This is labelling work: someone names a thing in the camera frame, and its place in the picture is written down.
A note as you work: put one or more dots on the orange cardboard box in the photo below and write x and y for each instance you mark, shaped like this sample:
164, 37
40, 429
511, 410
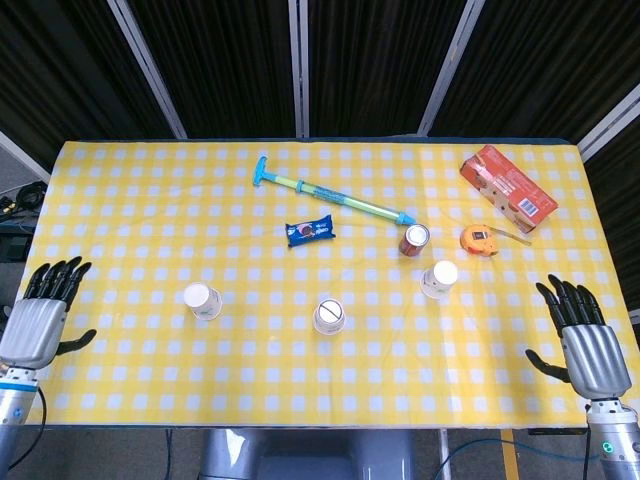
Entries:
507, 187

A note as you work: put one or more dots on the white partition post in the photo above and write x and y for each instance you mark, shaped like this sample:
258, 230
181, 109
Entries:
299, 70
447, 70
607, 122
22, 157
147, 67

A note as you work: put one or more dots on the blue cookie packet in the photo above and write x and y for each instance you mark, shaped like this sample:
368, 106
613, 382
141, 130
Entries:
310, 231

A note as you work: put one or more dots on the yellow white checked tablecloth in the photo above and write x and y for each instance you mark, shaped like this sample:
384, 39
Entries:
150, 225

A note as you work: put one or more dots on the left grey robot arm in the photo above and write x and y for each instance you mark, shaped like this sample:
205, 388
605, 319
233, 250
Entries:
15, 405

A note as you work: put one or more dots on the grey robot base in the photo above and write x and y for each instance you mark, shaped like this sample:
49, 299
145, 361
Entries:
300, 455

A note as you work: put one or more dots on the orange tape measure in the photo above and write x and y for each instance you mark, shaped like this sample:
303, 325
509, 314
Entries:
477, 239

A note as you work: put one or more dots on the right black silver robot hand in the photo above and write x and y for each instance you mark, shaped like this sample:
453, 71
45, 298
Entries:
592, 355

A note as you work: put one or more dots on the white floral paper cup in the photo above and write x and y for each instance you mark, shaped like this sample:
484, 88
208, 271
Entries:
440, 277
200, 298

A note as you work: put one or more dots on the blue green water pump toy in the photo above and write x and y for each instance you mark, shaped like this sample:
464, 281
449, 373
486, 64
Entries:
325, 192

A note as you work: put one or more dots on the red tin can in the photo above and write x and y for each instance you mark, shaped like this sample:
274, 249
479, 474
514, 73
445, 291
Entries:
414, 240

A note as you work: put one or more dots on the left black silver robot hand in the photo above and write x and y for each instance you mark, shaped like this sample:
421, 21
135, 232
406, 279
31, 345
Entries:
35, 325

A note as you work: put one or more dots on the paper cup with line mark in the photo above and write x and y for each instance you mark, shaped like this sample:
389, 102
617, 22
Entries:
330, 320

